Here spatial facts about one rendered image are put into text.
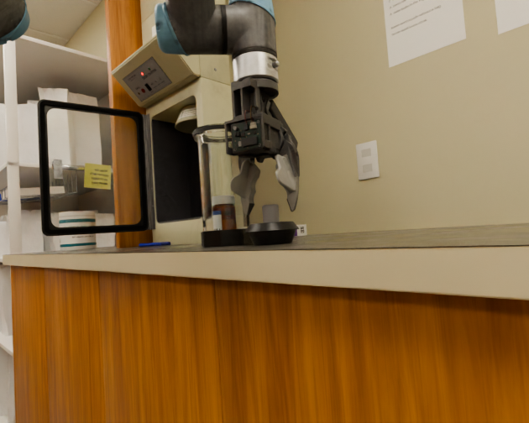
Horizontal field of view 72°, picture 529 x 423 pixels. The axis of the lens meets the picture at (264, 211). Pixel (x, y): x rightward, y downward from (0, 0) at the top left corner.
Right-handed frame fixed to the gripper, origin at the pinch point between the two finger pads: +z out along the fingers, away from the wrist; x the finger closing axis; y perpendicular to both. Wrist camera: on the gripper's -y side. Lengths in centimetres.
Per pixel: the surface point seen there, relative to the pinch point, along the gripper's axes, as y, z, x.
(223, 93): -34, -38, -32
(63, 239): -30, 2, -108
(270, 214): 1.3, 1.2, 0.5
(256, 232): 4.6, 4.0, -0.4
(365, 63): -61, -46, 4
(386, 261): 19.5, 7.4, 22.2
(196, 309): 7.7, 15.9, -11.0
